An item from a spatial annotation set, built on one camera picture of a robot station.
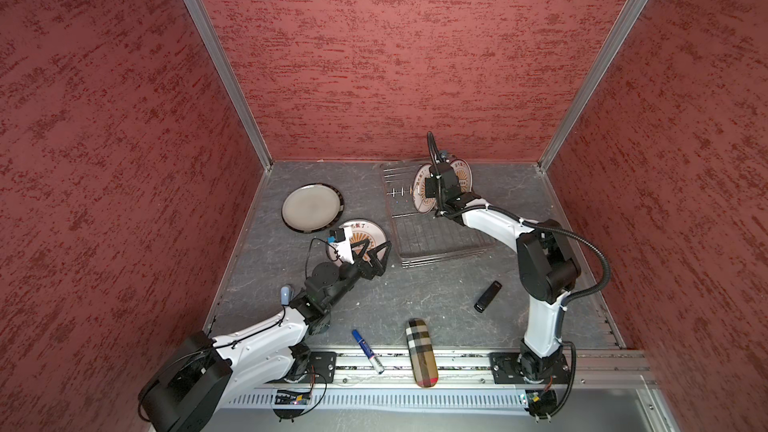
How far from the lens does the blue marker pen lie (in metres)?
0.75

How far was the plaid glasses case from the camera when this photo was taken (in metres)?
0.72

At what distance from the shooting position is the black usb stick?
0.85 meters

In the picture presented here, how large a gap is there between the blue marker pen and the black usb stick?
12.7 inches
